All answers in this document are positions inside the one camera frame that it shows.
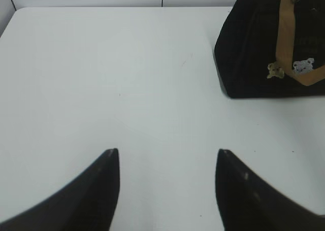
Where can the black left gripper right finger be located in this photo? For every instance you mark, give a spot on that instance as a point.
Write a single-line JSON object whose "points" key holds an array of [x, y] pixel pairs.
{"points": [[246, 202]]}

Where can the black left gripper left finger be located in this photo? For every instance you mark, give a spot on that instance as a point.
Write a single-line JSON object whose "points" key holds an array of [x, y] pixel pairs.
{"points": [[87, 203]]}

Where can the black canvas tote bag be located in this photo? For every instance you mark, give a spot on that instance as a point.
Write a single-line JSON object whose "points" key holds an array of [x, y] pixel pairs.
{"points": [[272, 48]]}

